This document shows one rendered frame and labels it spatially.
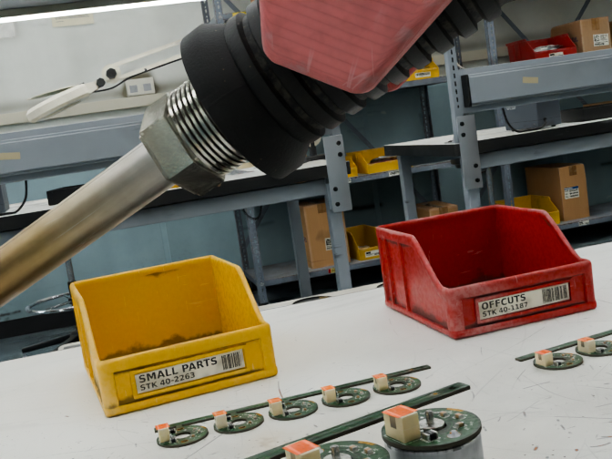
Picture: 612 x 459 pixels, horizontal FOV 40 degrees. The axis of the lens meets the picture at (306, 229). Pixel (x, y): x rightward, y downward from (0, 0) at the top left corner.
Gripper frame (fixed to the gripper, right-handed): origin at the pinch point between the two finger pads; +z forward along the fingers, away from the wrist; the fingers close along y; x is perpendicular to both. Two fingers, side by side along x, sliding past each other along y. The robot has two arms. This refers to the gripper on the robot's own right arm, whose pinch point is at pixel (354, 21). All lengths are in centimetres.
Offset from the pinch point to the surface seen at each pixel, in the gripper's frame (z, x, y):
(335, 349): 18.9, -2.0, -37.2
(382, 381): 16.2, 1.6, -28.8
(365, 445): 9.3, 2.3, -7.3
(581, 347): 11.5, 10.4, -33.1
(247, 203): 62, -61, -229
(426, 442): 8.6, 3.6, -7.4
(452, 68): 3, -21, -260
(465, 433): 8.1, 4.4, -7.8
